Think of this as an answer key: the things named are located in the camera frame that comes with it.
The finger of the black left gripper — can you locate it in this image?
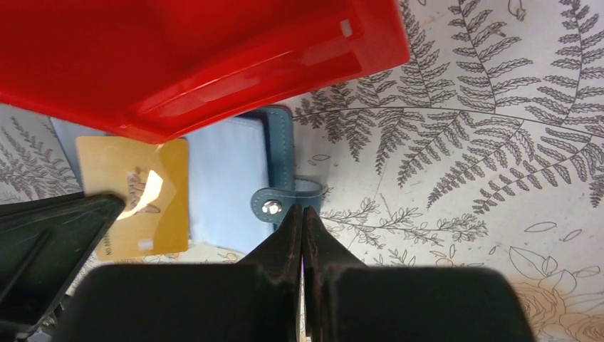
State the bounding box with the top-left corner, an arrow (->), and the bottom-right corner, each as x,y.
1,192 -> 125,340

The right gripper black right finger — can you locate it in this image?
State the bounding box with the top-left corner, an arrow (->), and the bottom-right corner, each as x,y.
301,207 -> 535,341

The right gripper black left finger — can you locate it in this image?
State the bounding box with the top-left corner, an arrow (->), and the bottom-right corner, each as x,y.
53,204 -> 303,341

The blue card holder wallet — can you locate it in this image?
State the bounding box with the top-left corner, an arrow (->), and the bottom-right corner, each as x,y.
53,107 -> 322,252

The tan credit card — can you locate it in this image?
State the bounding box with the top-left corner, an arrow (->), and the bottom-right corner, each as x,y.
75,136 -> 189,261

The red plastic bin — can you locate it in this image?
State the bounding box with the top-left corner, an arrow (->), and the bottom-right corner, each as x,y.
1,1 -> 410,144

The floral patterned table mat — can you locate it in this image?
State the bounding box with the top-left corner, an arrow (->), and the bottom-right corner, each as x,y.
1,1 -> 603,341

